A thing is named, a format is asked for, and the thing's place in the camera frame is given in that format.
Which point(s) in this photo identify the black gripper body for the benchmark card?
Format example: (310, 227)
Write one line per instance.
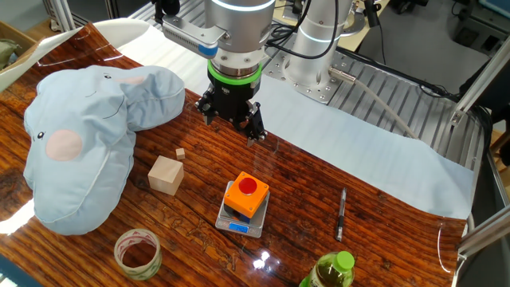
(233, 97)

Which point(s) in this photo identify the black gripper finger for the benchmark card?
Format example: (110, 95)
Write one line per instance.
(255, 125)
(208, 107)

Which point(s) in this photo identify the orange box with red button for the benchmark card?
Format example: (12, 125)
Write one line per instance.
(239, 199)

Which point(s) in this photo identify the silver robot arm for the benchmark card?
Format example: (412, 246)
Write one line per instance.
(239, 24)

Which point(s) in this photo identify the silver digital scale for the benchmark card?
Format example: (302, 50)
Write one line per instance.
(223, 224)

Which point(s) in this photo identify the small wooden cube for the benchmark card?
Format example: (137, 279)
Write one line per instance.
(180, 154)

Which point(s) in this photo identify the wood pattern table mat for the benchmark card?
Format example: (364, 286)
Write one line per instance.
(299, 179)

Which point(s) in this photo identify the large wooden cube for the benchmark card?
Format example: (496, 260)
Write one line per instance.
(165, 177)

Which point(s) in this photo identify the light blue cloth sheet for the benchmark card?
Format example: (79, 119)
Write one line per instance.
(358, 151)

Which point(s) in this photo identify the white backing sheet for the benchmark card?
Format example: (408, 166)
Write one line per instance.
(119, 30)

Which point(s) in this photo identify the black pen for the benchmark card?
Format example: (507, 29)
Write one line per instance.
(340, 217)

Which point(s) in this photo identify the light blue elephant plush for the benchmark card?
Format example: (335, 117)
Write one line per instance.
(87, 159)

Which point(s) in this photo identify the green tea bottle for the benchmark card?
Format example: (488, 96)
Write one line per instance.
(330, 273)

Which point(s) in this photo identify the clear tape roll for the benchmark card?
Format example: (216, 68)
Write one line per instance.
(121, 259)

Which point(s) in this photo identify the cardboard box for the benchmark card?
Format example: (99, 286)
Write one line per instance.
(16, 38)

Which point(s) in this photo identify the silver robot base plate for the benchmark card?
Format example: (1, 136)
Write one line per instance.
(318, 95)

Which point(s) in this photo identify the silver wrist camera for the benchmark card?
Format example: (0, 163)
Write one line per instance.
(187, 36)

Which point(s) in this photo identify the slanted aluminium frame profile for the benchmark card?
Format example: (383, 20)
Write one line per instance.
(478, 79)

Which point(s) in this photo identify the low aluminium frame profile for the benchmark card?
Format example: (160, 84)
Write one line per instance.
(484, 235)

